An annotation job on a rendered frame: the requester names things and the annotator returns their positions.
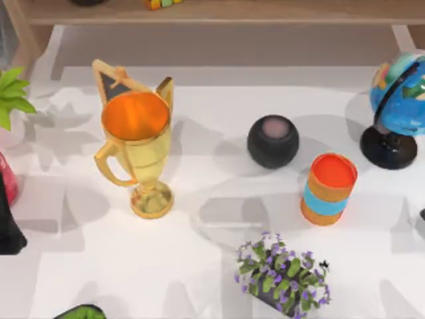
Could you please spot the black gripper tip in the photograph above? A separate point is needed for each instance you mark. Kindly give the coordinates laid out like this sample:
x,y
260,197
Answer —
x,y
8,226

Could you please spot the red container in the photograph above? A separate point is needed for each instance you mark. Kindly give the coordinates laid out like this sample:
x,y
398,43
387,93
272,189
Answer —
x,y
7,179

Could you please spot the wooden shelf unit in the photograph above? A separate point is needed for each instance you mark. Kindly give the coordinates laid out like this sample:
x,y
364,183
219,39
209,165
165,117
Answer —
x,y
212,16

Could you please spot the blue globe on black stand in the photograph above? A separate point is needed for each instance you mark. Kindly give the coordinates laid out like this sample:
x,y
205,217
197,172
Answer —
x,y
400,99

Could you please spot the black round speaker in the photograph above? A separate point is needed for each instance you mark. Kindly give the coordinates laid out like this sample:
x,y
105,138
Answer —
x,y
273,146

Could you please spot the gold trophy cup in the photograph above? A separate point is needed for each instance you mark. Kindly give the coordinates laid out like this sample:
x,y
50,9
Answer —
x,y
139,149

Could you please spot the green leafy plant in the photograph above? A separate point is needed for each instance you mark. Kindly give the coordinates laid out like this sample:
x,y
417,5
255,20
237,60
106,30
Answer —
x,y
11,96

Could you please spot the green plant in black pot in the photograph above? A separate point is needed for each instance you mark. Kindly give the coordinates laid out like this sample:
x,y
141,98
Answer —
x,y
81,312

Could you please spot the colourful block toy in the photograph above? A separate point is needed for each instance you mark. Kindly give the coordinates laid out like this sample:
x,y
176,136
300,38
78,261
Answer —
x,y
162,3

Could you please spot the orange and blue can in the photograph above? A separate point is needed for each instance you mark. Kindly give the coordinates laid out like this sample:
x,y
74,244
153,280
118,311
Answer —
x,y
328,192

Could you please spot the purple flower pot plant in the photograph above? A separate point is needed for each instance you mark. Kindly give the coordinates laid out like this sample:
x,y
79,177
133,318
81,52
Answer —
x,y
282,279

